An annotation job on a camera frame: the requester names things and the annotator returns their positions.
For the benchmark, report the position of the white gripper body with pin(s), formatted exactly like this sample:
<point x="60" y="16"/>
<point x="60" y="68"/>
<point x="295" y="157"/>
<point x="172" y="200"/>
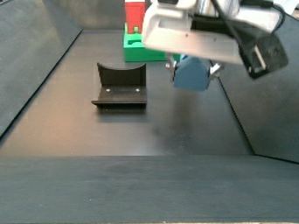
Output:
<point x="168" y="33"/>

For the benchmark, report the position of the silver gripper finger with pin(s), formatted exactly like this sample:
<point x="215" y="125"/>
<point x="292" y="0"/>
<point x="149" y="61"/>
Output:
<point x="215" y="67"/>
<point x="171" y="64"/>

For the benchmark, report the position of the green shape sorter base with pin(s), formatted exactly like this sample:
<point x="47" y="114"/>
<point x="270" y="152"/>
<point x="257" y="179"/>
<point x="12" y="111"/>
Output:
<point x="135" y="51"/>

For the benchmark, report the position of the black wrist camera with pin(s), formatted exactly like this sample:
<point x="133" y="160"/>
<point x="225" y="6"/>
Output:
<point x="260" y="50"/>

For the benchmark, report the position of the black curved fixture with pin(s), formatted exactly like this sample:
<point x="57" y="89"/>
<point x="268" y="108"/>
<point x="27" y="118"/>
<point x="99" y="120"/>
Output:
<point x="121" y="86"/>

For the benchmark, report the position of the red two-legged block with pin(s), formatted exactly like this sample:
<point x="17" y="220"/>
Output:
<point x="135" y="13"/>

